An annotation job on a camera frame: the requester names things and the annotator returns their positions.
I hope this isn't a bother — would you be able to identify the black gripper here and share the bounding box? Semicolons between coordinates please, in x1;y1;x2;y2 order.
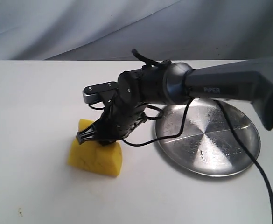
76;103;148;146

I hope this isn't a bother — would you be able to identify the yellow sponge block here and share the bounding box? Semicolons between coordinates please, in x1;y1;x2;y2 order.
67;119;124;179

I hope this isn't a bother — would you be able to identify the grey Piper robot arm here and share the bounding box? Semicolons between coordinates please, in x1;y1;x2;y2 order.
77;56;273;145

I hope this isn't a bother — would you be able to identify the round stainless steel plate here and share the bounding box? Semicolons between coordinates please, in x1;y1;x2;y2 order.
155;99;261;177

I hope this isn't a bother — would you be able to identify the grey fabric backdrop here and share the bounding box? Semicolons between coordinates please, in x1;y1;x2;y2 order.
0;0;273;60

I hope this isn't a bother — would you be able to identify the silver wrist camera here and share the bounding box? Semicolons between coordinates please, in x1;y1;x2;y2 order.
83;82;118;104

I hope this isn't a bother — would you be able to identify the black cable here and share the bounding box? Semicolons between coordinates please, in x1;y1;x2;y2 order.
122;49;273;224

